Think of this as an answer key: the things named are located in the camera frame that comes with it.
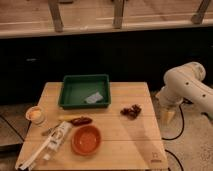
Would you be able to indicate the white cup with orange contents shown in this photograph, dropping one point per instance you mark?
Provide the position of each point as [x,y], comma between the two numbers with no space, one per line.
[35,115]

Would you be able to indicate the metal utensil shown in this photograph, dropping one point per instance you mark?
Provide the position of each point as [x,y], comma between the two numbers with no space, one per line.
[49,130]

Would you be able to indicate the white tube package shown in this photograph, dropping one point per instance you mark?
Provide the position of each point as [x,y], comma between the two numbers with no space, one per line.
[56,139]

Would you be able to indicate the red bowl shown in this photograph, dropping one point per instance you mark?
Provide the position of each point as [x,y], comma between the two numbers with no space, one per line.
[86,140]

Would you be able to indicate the dark grape bunch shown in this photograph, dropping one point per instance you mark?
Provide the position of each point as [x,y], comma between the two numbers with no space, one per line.
[132,112]

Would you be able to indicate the green plastic tray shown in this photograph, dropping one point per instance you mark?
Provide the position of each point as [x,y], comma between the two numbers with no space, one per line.
[76,88]

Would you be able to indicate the white paper scrap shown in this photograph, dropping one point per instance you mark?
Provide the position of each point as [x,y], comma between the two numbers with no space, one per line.
[94,98]

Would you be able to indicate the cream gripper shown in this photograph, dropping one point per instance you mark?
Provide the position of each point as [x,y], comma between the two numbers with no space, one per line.
[167,114]

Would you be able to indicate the white stick tool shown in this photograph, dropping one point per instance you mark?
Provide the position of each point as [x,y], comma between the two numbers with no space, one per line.
[25,165]

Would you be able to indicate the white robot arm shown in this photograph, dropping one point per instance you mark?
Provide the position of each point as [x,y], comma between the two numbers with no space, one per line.
[185,82]

